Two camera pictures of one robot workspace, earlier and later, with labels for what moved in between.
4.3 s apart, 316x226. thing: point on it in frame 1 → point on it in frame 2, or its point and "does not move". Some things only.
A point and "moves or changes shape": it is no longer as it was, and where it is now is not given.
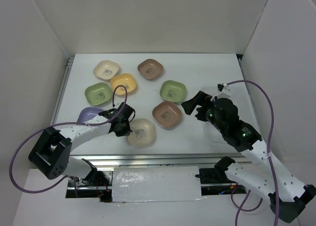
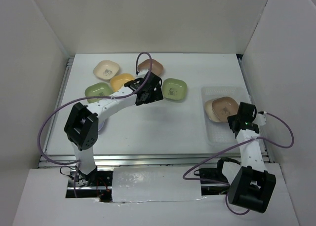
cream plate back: (106, 69) does not move
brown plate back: (150, 68) does not move
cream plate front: (143, 132) moves or changes shape
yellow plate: (126, 79) does not move
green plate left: (97, 94) does not move
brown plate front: (167, 114) moves or changes shape
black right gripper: (201, 99) → (231, 120)
